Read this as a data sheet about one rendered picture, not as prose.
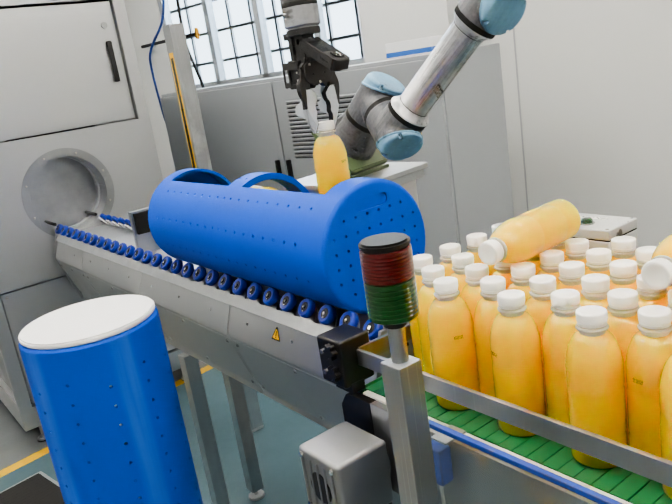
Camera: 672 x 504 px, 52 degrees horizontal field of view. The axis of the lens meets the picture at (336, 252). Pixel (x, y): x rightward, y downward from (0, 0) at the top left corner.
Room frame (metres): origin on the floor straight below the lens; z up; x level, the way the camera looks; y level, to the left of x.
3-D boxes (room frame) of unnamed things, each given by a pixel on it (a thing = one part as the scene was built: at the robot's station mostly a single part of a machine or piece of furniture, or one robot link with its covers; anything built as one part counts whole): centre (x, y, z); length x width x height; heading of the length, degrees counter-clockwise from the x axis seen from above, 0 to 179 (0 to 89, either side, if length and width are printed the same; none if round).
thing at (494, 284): (1.01, -0.23, 1.10); 0.04 x 0.04 x 0.02
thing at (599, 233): (1.32, -0.48, 1.05); 0.20 x 0.10 x 0.10; 36
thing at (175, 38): (2.73, 0.47, 0.85); 0.06 x 0.06 x 1.70; 36
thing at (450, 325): (1.04, -0.16, 1.00); 0.07 x 0.07 x 0.20
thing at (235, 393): (2.21, 0.43, 0.31); 0.06 x 0.06 x 0.63; 36
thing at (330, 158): (1.47, -0.02, 1.24); 0.07 x 0.07 x 0.20
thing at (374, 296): (0.80, -0.06, 1.18); 0.06 x 0.06 x 0.05
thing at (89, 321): (1.39, 0.54, 1.03); 0.28 x 0.28 x 0.01
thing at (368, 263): (0.80, -0.06, 1.23); 0.06 x 0.06 x 0.04
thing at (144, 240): (2.40, 0.65, 1.00); 0.10 x 0.04 x 0.15; 126
